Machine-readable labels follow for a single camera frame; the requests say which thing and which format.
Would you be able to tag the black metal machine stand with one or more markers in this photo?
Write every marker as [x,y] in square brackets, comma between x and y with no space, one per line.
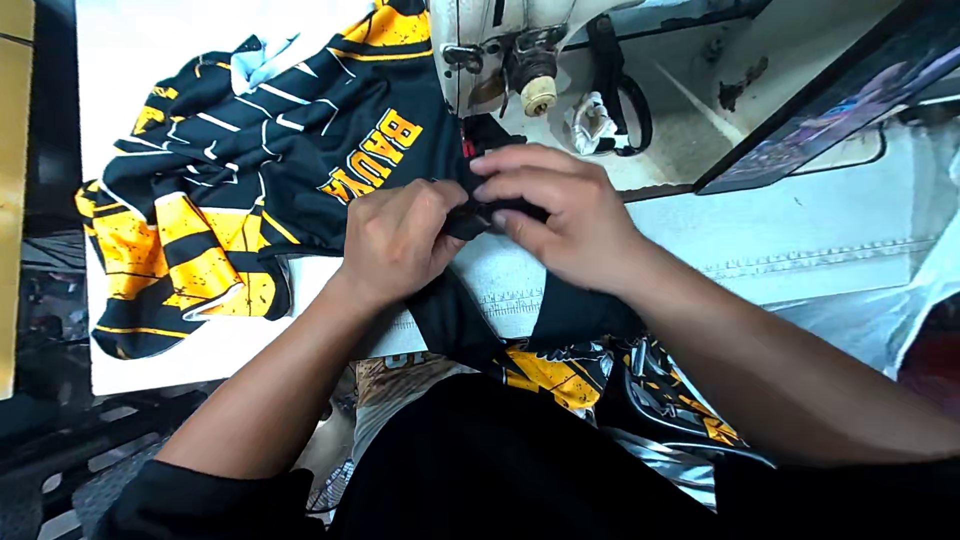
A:
[112,442]

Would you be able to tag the white sewing table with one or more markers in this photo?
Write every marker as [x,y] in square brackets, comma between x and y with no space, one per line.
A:
[750,259]

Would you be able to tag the person's left forearm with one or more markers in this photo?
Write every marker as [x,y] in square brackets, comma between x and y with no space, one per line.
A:
[281,397]

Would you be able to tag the person's right middle finger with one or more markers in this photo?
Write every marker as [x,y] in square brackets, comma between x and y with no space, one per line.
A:
[521,187]

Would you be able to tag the dark framed glossy panel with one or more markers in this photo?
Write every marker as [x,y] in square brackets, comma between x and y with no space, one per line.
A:
[832,105]

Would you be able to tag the person's right hand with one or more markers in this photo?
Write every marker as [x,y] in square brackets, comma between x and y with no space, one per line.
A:
[589,229]

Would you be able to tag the translucent white plastic sheet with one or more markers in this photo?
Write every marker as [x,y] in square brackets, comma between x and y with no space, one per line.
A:
[870,307]

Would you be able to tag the person's left thumb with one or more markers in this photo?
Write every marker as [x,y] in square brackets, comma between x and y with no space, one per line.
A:
[448,250]

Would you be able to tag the person's left hand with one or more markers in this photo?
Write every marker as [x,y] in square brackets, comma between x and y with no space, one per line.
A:
[388,238]

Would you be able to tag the person's body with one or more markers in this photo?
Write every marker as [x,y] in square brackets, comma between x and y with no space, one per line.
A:
[510,480]

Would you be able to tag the person's left fingers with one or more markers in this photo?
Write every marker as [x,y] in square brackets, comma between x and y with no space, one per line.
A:
[433,201]

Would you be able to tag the person's right thumb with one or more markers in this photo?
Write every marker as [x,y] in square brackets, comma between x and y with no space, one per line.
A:
[523,232]

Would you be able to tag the person's right index finger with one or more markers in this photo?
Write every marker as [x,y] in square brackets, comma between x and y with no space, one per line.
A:
[517,158]

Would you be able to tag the white sewing machine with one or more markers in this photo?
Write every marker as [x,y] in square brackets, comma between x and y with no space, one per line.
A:
[637,67]

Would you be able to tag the yellow wooden board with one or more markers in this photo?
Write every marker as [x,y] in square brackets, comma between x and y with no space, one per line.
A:
[15,187]

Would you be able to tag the black yellow printed jersey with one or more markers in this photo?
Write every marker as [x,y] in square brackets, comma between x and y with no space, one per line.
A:
[300,165]

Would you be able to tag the black yellow fabric pile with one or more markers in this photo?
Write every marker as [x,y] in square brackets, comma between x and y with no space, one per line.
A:
[679,394]

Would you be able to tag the person's right forearm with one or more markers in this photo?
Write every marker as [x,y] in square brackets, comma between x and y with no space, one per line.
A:
[757,360]

